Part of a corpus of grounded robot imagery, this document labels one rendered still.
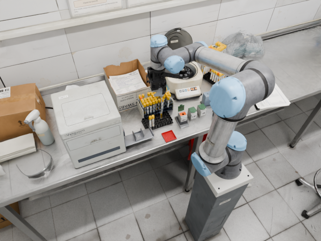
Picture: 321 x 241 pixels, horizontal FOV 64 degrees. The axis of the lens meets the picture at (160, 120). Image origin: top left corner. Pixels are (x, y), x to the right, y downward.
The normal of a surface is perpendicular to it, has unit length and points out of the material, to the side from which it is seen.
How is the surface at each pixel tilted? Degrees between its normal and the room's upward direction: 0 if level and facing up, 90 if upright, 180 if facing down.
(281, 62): 0
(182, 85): 90
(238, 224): 0
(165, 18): 90
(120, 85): 1
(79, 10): 92
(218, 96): 82
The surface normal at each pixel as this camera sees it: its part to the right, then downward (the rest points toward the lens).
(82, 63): 0.40, 0.70
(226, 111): -0.84, 0.30
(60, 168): 0.02, -0.65
